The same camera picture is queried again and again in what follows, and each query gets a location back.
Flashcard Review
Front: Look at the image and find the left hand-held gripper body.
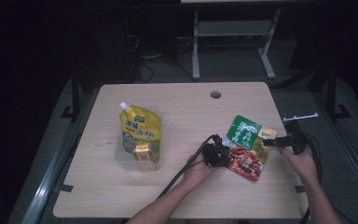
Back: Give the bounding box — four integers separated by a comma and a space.
202, 133, 231, 168

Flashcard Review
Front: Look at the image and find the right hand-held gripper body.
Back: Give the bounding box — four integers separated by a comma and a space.
278, 112, 320, 156

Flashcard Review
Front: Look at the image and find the green and red food packet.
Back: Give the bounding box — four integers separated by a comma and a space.
221, 114, 278, 183

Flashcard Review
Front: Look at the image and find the yellow spouted seasoning pouch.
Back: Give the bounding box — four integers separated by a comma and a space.
118, 101, 163, 165

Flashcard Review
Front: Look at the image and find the clear plastic container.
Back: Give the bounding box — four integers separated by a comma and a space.
114, 105, 165, 172

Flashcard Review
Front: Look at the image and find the person's left hand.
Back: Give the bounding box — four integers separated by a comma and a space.
182, 151, 220, 185

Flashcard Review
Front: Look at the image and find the person's right hand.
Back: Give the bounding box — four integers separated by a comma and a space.
277, 145, 319, 185

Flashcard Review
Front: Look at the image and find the black metal stand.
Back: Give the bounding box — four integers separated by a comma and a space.
60, 68, 82, 122
324, 64, 352, 121

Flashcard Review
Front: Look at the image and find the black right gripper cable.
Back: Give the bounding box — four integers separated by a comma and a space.
297, 132, 324, 224

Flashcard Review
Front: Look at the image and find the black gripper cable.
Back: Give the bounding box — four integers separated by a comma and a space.
157, 133, 216, 200
297, 132, 324, 224

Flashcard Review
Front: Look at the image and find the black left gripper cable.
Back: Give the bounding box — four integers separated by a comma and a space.
157, 133, 216, 200

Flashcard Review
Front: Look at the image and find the metal frame rail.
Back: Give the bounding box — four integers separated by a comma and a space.
310, 91, 358, 202
21, 88, 102, 224

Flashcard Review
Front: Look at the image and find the black floor cable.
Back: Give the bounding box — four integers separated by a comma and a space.
131, 34, 198, 84

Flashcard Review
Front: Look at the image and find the white metal stand frame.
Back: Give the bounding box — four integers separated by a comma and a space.
191, 7, 282, 80

